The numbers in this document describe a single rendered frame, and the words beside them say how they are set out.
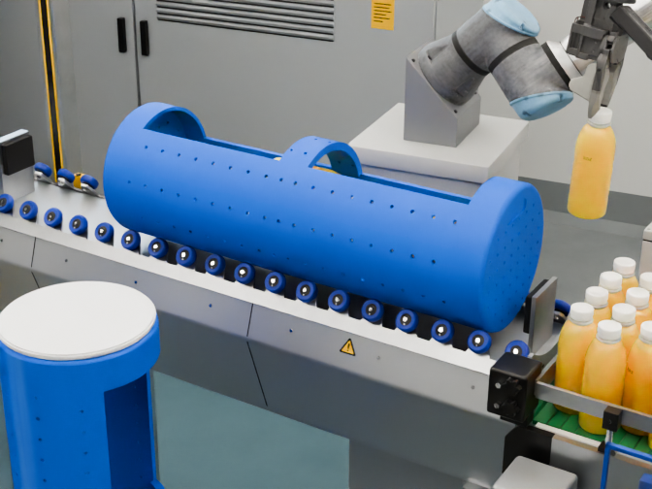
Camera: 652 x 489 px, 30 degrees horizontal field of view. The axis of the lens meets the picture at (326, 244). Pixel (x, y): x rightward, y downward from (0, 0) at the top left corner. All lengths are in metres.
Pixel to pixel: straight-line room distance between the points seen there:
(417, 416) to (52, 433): 0.69
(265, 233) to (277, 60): 1.72
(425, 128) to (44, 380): 1.02
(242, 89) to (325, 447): 1.25
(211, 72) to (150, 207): 1.68
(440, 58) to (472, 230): 0.57
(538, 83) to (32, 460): 1.22
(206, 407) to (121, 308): 1.66
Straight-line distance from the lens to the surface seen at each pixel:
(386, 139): 2.67
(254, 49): 4.05
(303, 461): 3.59
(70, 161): 3.32
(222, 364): 2.62
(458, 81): 2.61
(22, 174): 3.00
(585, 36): 2.12
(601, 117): 2.14
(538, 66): 2.53
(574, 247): 4.97
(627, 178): 5.14
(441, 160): 2.56
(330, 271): 2.31
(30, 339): 2.14
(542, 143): 5.17
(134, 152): 2.54
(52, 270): 2.81
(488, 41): 2.56
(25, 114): 4.65
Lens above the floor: 2.06
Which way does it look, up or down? 25 degrees down
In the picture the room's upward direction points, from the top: straight up
